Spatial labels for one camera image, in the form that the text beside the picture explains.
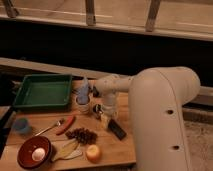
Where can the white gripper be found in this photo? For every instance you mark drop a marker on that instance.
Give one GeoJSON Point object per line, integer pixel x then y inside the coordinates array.
{"type": "Point", "coordinates": [110, 110]}

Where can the yellow red apple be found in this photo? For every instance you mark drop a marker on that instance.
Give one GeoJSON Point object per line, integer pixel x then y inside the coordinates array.
{"type": "Point", "coordinates": [93, 153]}

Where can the green plastic tray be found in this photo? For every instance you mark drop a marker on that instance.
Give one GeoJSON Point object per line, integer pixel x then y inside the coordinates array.
{"type": "Point", "coordinates": [44, 91]}

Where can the wooden cutting board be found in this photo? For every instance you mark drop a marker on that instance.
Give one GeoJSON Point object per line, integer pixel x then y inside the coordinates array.
{"type": "Point", "coordinates": [114, 151]}

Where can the black rectangular eraser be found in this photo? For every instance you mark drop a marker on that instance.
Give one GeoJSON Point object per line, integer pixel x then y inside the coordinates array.
{"type": "Point", "coordinates": [116, 129]}

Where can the pale wooden spatula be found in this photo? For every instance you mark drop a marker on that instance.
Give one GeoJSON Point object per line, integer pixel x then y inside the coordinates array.
{"type": "Point", "coordinates": [68, 151]}

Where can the dark grape bunch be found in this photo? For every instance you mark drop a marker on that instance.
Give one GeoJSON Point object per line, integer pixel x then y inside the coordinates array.
{"type": "Point", "coordinates": [82, 135]}

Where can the small dark round jar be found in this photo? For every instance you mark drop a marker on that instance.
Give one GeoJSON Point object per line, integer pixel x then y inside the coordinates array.
{"type": "Point", "coordinates": [97, 111]}

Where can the white egg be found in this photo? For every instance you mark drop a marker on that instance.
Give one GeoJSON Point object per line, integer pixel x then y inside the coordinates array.
{"type": "Point", "coordinates": [38, 154]}

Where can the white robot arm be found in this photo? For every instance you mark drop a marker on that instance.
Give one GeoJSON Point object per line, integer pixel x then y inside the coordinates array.
{"type": "Point", "coordinates": [155, 98]}

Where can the white cup with blue cloth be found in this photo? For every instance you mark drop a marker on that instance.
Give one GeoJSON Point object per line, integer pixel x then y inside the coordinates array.
{"type": "Point", "coordinates": [82, 97]}

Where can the red chili pepper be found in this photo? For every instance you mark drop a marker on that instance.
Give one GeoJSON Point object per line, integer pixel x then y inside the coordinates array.
{"type": "Point", "coordinates": [66, 125]}

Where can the brown bowl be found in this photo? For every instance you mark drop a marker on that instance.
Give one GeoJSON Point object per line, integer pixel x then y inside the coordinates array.
{"type": "Point", "coordinates": [24, 157]}

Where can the blue plastic cup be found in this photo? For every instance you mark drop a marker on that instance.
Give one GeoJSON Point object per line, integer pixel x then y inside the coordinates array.
{"type": "Point", "coordinates": [21, 126]}

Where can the small black clip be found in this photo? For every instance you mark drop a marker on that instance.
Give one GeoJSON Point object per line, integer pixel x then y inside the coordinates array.
{"type": "Point", "coordinates": [95, 92]}

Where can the silver fork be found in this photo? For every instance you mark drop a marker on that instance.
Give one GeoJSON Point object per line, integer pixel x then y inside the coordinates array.
{"type": "Point", "coordinates": [56, 124]}

